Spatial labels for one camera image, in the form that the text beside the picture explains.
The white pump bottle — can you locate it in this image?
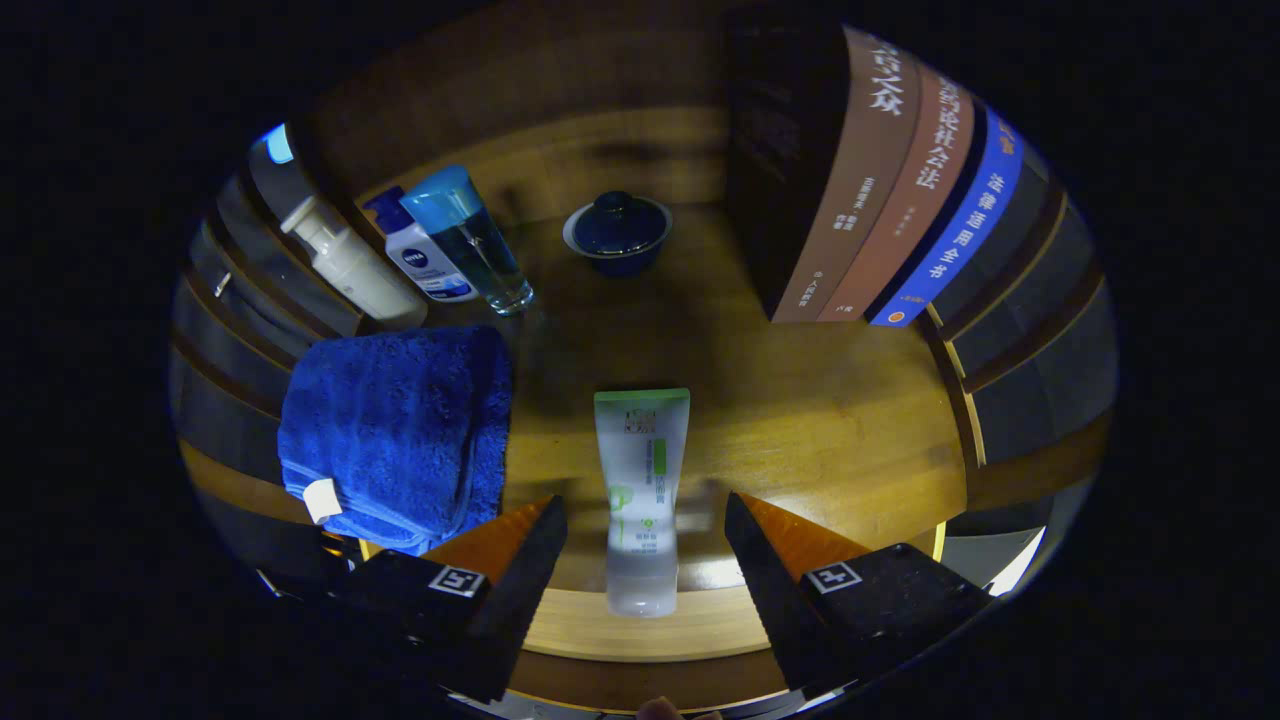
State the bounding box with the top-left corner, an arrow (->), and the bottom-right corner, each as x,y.
279,195 -> 429,331

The dark brown book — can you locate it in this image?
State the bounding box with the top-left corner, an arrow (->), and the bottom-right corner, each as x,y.
725,10 -> 921,324

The wooden cabinet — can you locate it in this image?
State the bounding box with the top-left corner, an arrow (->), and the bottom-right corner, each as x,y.
170,0 -> 1119,716

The white and green tube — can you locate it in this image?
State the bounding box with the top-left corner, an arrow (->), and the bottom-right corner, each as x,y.
594,388 -> 691,618

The clear blue bottle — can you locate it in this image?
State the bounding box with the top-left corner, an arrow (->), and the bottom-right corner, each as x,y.
400,165 -> 535,316

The wooden countertop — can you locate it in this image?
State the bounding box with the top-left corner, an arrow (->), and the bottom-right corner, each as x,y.
180,105 -> 971,666

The blue lidded teacup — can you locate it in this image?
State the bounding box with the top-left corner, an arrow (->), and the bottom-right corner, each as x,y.
562,191 -> 673,278

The white bottle with blue cap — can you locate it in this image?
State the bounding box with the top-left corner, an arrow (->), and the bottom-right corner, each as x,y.
363,186 -> 478,303

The reddish brown book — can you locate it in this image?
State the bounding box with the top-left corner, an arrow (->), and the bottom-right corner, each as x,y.
818,65 -> 976,323

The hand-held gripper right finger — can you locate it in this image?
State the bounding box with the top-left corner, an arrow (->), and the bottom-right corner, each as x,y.
724,492 -> 996,693

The blue folded towel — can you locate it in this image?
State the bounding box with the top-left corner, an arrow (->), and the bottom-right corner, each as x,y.
277,325 -> 514,557

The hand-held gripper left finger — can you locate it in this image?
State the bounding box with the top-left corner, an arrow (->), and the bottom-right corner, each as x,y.
330,494 -> 569,704

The blue book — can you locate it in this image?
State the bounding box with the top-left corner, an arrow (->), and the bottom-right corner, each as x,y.
868,105 -> 1027,329

